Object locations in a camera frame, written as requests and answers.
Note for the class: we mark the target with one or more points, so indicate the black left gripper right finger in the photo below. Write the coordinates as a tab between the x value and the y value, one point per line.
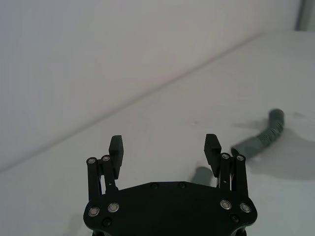
212	152

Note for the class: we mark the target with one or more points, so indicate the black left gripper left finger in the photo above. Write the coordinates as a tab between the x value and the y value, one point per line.
115	152

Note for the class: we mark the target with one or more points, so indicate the grey striped post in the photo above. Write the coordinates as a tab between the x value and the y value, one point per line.
306	14

